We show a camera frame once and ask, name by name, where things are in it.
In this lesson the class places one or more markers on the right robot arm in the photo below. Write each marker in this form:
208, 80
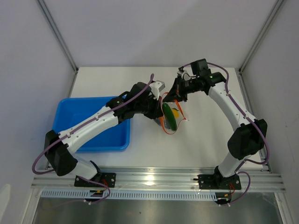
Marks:
249, 133

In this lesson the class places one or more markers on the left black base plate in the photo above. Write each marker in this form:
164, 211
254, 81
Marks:
108, 179

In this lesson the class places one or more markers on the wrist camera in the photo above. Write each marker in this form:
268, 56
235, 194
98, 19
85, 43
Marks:
157, 87
182, 73

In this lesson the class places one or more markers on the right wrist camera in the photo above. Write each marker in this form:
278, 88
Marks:
182, 73

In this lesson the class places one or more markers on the aluminium frame post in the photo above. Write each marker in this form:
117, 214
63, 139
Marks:
57, 34
275, 10

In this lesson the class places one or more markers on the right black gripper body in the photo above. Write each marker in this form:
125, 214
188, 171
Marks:
185, 87

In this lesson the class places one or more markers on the white slotted cable duct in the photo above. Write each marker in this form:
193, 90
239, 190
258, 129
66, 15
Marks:
130, 194

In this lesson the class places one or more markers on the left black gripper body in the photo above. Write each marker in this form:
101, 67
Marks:
149, 108

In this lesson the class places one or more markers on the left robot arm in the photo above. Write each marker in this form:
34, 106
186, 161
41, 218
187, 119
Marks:
60, 147

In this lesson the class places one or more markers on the clear zip bag orange zipper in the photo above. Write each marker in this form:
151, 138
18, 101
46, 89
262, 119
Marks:
160, 121

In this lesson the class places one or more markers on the left aluminium frame post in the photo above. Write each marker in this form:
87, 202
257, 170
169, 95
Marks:
57, 34

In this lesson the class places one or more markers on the yellow orange mango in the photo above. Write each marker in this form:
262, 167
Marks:
176, 113

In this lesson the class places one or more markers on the blue plastic bin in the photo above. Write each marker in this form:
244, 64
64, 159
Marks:
71, 111

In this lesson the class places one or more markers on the right aluminium frame post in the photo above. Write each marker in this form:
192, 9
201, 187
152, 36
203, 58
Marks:
275, 10

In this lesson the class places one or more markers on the aluminium mounting rail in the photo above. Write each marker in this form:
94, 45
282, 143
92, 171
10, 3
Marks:
165, 179

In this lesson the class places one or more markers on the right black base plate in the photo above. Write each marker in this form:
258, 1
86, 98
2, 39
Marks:
218, 182

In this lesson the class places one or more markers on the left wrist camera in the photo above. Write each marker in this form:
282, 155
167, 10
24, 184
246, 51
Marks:
157, 87

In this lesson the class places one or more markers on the dark green cucumber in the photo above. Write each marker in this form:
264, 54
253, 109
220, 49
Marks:
169, 118

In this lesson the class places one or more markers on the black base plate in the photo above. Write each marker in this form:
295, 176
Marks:
218, 182
108, 179

